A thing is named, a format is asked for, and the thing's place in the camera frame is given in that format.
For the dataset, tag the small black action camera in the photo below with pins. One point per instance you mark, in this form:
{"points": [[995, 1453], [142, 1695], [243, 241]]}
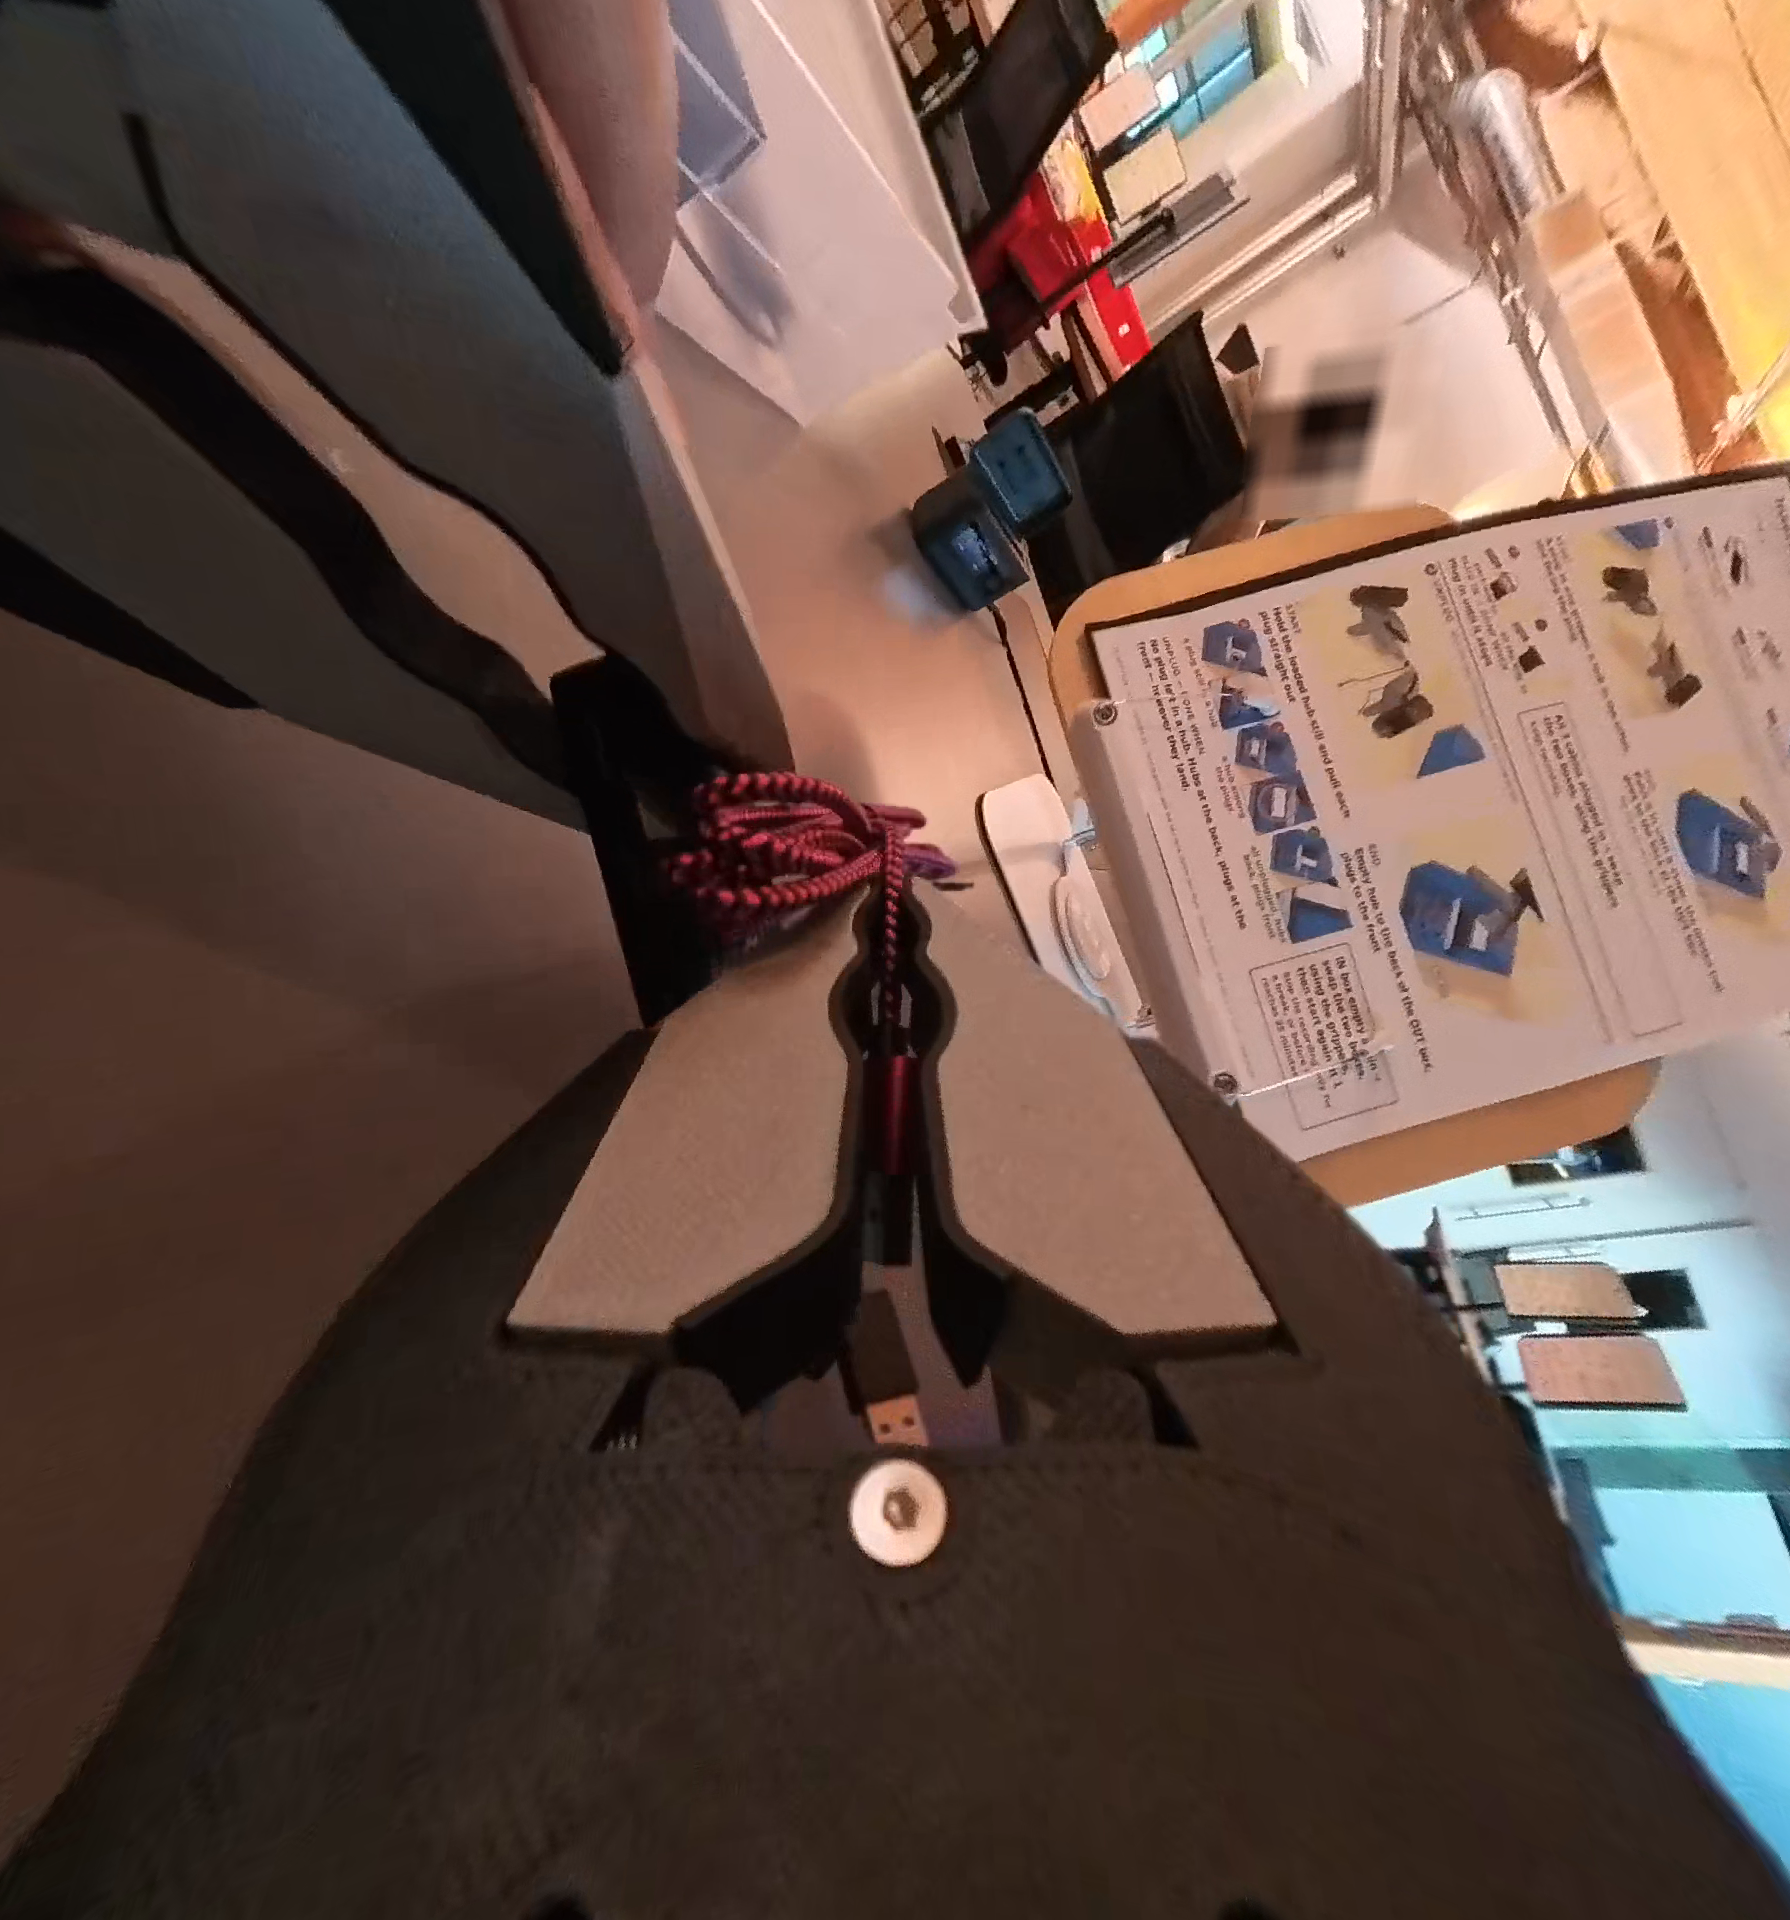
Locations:
{"points": [[984, 541]]}

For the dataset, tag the black office chair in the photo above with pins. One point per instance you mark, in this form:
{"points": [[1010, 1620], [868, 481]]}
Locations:
{"points": [[1148, 451]]}

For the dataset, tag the silver air duct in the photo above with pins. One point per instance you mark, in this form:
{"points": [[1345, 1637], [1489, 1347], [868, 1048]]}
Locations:
{"points": [[1502, 142]]}

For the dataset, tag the brown wall board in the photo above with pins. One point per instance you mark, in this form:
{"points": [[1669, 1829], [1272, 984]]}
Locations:
{"points": [[1570, 1289], [1600, 1372]]}

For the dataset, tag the black computer monitor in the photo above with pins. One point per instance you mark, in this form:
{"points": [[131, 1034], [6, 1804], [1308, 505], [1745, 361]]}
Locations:
{"points": [[1014, 89]]}

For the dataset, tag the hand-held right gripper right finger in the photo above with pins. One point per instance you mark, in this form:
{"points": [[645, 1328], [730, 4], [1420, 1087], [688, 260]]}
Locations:
{"points": [[1106, 1184]]}

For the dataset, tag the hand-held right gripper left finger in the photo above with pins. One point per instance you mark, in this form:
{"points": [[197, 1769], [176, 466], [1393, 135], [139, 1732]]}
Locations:
{"points": [[684, 1169]]}

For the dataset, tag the instruction sheet on board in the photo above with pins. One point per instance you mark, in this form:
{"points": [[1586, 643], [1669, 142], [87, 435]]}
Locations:
{"points": [[1435, 825]]}

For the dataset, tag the black usb hub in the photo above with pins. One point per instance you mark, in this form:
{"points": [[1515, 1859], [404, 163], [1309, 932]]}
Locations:
{"points": [[625, 899]]}

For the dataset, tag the white stand base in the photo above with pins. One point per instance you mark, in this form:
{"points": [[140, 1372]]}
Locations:
{"points": [[1024, 841]]}

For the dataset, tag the red covered table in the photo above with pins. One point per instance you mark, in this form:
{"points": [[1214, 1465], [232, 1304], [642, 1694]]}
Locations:
{"points": [[1106, 323]]}

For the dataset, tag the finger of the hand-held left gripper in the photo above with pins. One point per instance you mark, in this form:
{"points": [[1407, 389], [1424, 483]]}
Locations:
{"points": [[461, 300], [235, 570]]}

